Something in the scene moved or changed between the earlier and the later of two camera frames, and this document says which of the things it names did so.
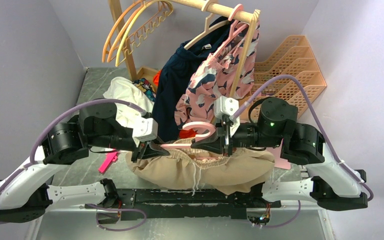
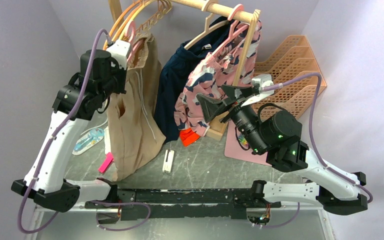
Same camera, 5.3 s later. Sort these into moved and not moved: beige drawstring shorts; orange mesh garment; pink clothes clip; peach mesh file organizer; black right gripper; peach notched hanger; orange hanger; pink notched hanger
Moved: black right gripper; pink notched hanger; beige drawstring shorts
Not moved: orange mesh garment; orange hanger; peach mesh file organizer; pink clothes clip; peach notched hanger
